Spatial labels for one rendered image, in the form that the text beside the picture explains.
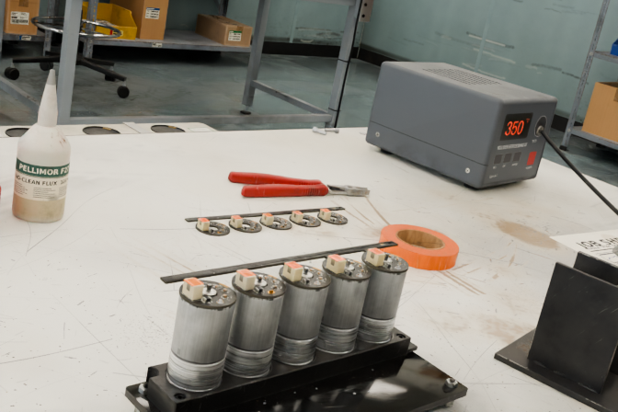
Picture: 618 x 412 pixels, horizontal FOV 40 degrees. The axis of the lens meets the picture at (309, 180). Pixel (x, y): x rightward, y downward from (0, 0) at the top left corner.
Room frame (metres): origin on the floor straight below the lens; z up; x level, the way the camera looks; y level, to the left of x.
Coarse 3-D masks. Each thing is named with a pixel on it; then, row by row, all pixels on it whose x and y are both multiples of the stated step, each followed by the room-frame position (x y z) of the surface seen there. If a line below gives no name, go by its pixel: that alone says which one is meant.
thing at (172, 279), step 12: (324, 252) 0.40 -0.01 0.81; (336, 252) 0.41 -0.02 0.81; (348, 252) 0.41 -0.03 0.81; (252, 264) 0.37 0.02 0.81; (264, 264) 0.37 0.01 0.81; (276, 264) 0.38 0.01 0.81; (168, 276) 0.34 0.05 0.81; (180, 276) 0.34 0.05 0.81; (192, 276) 0.34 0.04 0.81; (204, 276) 0.35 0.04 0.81
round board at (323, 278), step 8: (280, 272) 0.37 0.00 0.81; (312, 272) 0.37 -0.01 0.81; (320, 272) 0.37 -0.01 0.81; (288, 280) 0.36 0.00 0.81; (304, 280) 0.36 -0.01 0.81; (312, 280) 0.37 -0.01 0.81; (320, 280) 0.37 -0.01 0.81; (328, 280) 0.37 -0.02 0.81; (304, 288) 0.36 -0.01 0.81; (312, 288) 0.36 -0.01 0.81; (320, 288) 0.36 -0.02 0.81
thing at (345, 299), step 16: (336, 288) 0.38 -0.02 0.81; (352, 288) 0.38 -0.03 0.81; (336, 304) 0.38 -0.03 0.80; (352, 304) 0.38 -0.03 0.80; (336, 320) 0.38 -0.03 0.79; (352, 320) 0.38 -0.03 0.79; (320, 336) 0.38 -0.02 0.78; (336, 336) 0.38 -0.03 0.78; (352, 336) 0.38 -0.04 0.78; (336, 352) 0.38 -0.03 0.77
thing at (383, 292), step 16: (384, 272) 0.40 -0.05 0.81; (368, 288) 0.40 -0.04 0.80; (384, 288) 0.40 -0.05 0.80; (400, 288) 0.40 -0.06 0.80; (368, 304) 0.40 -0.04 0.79; (384, 304) 0.40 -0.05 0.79; (368, 320) 0.40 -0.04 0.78; (384, 320) 0.40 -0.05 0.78; (368, 336) 0.40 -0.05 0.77; (384, 336) 0.40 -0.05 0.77
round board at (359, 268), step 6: (348, 258) 0.40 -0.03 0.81; (324, 264) 0.39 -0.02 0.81; (354, 264) 0.40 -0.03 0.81; (360, 264) 0.40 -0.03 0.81; (330, 270) 0.38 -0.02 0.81; (348, 270) 0.38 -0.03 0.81; (354, 270) 0.39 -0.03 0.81; (360, 270) 0.39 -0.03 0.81; (366, 270) 0.39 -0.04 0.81; (336, 276) 0.38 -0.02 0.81; (342, 276) 0.38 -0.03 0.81; (348, 276) 0.38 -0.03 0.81; (354, 276) 0.38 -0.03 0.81; (366, 276) 0.38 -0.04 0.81
